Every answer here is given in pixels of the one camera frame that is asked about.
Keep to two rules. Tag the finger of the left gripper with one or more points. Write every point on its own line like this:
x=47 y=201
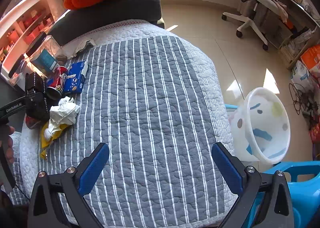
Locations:
x=35 y=97

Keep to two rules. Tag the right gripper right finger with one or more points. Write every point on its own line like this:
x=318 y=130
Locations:
x=267 y=196

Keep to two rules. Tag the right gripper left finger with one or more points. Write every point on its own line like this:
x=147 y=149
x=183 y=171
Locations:
x=45 y=208

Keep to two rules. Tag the red soda can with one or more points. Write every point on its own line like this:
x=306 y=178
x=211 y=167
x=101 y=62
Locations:
x=32 y=123
x=55 y=88

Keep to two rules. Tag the white tissue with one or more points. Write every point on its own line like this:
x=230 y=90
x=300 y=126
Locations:
x=64 y=113

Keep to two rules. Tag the yellow snack wrapper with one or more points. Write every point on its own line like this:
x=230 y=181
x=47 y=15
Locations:
x=48 y=137

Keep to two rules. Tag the blue snack box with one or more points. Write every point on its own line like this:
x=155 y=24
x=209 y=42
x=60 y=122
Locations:
x=76 y=77

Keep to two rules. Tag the torn paper wrapper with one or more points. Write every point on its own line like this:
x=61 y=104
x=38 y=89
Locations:
x=84 y=45

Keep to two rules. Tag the white patterned trash bin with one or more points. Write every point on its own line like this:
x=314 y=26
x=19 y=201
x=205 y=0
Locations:
x=260 y=128

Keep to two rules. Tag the person's left hand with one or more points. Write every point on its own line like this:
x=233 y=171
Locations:
x=7 y=157

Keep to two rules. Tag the dark grey chair back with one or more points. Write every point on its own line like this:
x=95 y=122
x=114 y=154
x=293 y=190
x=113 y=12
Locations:
x=9 y=94

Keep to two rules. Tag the clear jar with black lid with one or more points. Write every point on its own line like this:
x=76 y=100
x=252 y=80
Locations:
x=18 y=73

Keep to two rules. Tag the blue plastic stool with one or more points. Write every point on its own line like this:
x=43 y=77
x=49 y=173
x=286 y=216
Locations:
x=304 y=190

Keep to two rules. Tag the clear jar with teal label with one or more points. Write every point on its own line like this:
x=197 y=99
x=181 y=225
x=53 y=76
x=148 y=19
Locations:
x=46 y=54

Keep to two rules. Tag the white bookshelf with red items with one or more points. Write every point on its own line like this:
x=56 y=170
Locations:
x=19 y=27

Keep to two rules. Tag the red snack bag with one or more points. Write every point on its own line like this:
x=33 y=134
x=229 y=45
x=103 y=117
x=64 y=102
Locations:
x=314 y=129

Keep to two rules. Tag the grey striped quilted blanket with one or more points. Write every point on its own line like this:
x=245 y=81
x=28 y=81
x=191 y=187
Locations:
x=155 y=99

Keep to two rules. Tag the white plastic bag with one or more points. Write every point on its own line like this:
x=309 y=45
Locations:
x=302 y=79

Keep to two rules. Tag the black cushion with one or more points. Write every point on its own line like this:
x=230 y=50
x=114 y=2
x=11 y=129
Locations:
x=75 y=23

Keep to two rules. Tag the orange cardboard box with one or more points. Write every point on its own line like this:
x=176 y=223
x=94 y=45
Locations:
x=311 y=59

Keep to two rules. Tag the wooden desk with shelves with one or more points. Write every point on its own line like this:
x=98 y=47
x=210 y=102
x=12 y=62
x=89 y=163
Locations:
x=300 y=32

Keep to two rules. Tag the white office chair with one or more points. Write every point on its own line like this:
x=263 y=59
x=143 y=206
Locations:
x=248 y=20

